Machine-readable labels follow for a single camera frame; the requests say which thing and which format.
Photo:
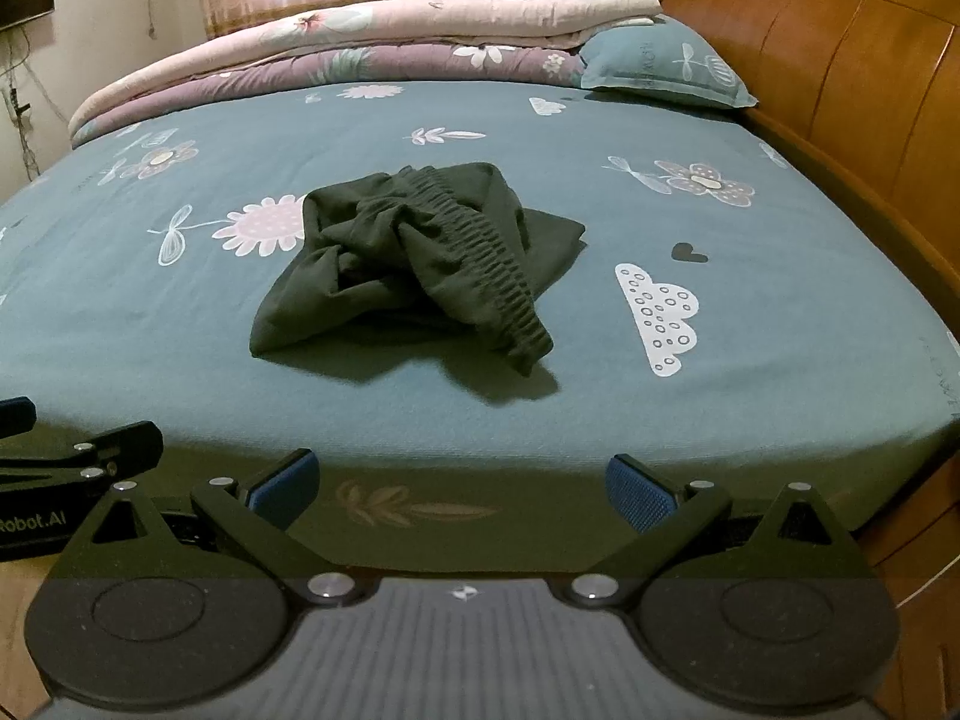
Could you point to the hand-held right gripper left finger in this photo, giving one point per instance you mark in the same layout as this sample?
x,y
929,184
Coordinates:
x,y
285,493

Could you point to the teal floral pillow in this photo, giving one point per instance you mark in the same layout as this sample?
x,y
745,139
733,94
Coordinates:
x,y
660,60

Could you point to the wooden headboard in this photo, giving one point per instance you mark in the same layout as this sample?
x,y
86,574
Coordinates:
x,y
825,37

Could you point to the dark green pants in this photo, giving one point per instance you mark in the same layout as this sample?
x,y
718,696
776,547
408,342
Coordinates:
x,y
420,262

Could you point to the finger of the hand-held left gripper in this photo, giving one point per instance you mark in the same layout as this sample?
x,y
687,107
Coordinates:
x,y
112,446
15,414

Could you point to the cream floral folded quilt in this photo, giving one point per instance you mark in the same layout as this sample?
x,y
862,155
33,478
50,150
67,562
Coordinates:
x,y
375,34

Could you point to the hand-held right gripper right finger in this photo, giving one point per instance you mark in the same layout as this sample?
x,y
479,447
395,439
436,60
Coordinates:
x,y
637,493

